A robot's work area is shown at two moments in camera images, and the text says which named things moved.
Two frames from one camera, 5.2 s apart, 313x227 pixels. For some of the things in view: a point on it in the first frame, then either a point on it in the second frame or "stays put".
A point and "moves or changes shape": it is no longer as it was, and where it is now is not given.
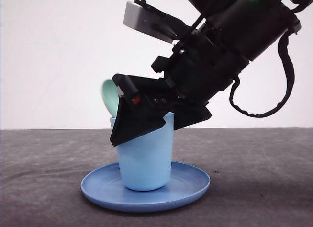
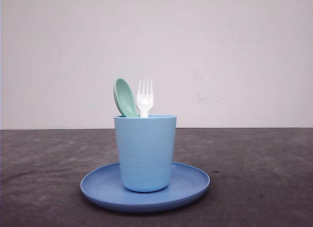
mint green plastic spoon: (109, 91) moves or changes shape
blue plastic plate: (106, 186) stays put
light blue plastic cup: (145, 161) stays put
